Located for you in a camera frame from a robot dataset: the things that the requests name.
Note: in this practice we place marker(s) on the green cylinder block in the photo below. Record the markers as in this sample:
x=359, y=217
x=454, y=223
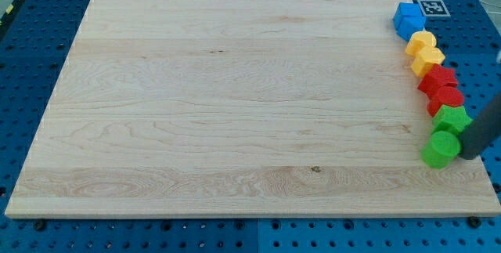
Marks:
x=441, y=149

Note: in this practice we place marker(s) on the light wooden board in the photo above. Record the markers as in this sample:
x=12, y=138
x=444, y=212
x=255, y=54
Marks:
x=172, y=109

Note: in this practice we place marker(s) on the blue pentagon block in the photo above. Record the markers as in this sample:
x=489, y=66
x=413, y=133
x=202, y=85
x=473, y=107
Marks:
x=406, y=26

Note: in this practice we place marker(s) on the yellow cylinder block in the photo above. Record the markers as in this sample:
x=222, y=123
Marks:
x=418, y=41

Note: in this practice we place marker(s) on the blue cube block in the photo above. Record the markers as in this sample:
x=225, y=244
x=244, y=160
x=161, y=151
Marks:
x=403, y=10

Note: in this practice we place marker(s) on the yellow pentagon block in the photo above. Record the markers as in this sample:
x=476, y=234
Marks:
x=425, y=59

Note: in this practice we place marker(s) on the red star block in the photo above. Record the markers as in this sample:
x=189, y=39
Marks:
x=437, y=77

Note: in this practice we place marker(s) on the red cylinder block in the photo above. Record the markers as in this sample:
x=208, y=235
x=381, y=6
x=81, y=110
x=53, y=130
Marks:
x=449, y=96

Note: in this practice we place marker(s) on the green star block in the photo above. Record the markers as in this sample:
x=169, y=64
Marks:
x=451, y=119

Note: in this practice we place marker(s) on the black white fiducial marker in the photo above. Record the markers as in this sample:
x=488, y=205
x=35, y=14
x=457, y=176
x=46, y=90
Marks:
x=433, y=8

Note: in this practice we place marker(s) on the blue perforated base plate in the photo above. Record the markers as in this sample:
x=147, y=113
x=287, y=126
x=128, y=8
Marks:
x=32, y=55

